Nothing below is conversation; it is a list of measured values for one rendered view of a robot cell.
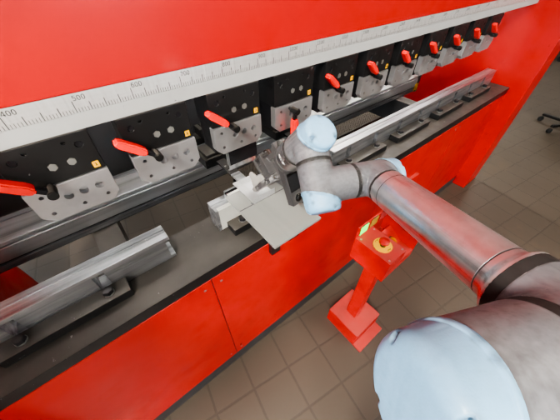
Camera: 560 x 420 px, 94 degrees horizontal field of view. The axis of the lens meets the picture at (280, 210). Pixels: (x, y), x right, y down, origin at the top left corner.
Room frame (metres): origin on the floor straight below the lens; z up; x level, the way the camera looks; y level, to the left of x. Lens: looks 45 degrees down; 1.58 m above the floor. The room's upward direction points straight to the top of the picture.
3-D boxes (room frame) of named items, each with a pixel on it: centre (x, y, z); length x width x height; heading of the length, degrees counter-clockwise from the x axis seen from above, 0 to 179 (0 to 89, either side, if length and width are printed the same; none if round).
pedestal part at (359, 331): (0.62, -0.44, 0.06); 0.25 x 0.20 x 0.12; 39
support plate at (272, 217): (0.59, 0.03, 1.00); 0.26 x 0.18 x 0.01; 39
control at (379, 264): (0.65, -0.42, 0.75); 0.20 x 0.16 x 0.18; 129
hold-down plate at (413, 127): (1.30, -0.70, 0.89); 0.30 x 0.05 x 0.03; 129
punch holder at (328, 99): (0.94, -0.17, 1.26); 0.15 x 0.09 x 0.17; 129
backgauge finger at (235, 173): (0.83, 0.22, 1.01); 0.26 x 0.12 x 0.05; 39
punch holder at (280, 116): (0.82, -0.02, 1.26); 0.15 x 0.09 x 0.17; 129
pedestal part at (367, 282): (0.65, -0.42, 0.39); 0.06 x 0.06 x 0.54; 39
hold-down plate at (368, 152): (1.04, -0.39, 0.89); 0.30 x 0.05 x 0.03; 129
